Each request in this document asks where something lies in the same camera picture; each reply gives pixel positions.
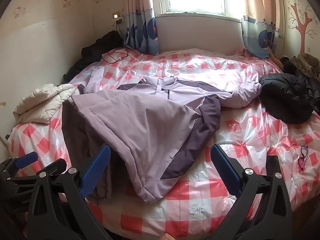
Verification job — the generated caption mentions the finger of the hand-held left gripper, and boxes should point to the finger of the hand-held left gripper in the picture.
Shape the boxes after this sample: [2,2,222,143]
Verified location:
[0,151,39,178]
[5,158,67,183]

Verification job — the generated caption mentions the red checkered plastic bed cover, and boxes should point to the red checkered plastic bed cover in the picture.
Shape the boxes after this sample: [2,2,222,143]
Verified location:
[10,47,320,238]

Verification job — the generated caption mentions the pink glasses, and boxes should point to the pink glasses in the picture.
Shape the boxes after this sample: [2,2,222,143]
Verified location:
[297,145,308,172]

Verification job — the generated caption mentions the whale print curtain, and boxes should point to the whale print curtain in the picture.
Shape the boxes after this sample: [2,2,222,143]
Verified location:
[239,0,285,59]
[122,0,160,55]

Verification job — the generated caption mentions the cream puffer jacket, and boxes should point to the cream puffer jacket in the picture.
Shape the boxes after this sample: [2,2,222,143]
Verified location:
[12,83,77,124]

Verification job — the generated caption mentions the lilac and purple jacket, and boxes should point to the lilac and purple jacket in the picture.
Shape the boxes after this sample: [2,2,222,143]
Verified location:
[62,66,262,204]

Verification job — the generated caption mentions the black puffer jacket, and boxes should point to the black puffer jacket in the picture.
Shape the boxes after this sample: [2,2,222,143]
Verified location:
[259,73,314,125]

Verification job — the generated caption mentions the black cable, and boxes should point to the black cable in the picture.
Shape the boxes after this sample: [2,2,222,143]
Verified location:
[101,21,129,65]

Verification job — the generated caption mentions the pink tree wall sticker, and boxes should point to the pink tree wall sticker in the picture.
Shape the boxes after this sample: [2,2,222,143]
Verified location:
[286,0,318,53]

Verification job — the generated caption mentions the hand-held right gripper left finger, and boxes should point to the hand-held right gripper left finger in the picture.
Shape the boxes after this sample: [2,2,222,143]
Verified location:
[27,144,113,240]

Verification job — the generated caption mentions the olive brown coat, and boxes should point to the olive brown coat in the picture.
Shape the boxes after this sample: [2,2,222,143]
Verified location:
[280,53,320,105]

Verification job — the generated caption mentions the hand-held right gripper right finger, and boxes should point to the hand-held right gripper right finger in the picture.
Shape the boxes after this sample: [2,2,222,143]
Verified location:
[211,144,293,240]

